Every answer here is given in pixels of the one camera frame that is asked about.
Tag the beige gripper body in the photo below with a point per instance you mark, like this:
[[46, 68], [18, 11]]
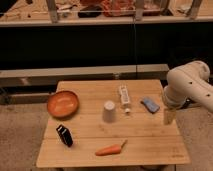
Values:
[[169, 116]]

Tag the white tube bottle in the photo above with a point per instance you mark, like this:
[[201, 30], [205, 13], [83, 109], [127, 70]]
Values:
[[124, 98]]

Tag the wooden slatted table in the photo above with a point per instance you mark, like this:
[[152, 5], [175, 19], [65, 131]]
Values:
[[149, 140]]

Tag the orange carrot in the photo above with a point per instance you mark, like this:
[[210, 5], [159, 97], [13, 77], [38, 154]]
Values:
[[111, 150]]

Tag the grey metal bench rail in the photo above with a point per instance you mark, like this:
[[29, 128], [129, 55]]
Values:
[[51, 76]]

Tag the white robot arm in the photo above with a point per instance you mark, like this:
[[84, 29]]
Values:
[[189, 81]]

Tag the white ceramic cup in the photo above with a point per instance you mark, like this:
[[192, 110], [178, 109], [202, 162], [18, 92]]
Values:
[[109, 112]]

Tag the blue sponge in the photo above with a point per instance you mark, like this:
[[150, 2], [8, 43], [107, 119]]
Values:
[[150, 105]]

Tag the black object on shelf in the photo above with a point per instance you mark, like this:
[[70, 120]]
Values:
[[90, 11]]

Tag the orange bowl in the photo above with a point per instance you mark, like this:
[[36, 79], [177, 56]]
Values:
[[62, 104]]

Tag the red cloth on shelf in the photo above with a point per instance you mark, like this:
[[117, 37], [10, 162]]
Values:
[[117, 8]]

